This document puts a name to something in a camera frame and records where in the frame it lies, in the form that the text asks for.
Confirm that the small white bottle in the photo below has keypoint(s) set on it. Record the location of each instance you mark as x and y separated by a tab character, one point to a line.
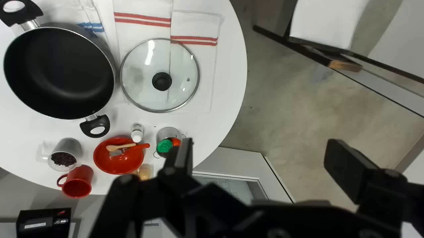
137	132

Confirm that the white blue-striped towel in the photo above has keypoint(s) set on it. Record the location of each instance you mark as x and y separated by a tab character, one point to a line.
93	27

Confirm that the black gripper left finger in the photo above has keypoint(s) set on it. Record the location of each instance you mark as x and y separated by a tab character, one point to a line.
182	159

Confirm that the glass pot lid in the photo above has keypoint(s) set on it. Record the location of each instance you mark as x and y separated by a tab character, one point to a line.
141	87

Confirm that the black cooking pot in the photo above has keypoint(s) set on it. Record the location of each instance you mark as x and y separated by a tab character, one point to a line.
57	73

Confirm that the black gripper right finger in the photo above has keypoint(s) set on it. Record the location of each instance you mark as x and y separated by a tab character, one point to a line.
349	169

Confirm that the red mug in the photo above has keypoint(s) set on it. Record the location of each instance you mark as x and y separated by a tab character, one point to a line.
79	183

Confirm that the white door with glass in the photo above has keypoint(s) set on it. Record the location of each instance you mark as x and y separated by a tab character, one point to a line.
239	160

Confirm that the yellow bumpy ball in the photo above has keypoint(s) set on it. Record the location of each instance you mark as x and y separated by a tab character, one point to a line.
145	172

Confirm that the folded white red-striped towel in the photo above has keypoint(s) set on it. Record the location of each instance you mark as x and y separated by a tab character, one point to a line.
141	31

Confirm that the wooden spoon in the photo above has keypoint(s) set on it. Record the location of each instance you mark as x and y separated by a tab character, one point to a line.
121	147

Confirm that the red bowl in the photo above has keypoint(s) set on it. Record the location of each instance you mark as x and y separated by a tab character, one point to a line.
120	164

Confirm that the metal tin with coloured items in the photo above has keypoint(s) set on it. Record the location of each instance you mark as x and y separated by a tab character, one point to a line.
166	143

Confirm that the black framed table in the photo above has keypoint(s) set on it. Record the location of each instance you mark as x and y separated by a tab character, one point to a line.
379	83

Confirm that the long white red-striped towel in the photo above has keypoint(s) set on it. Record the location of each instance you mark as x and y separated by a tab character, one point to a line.
196	27

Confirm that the black marker tray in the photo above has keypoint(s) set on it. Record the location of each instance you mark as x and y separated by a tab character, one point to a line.
44	222

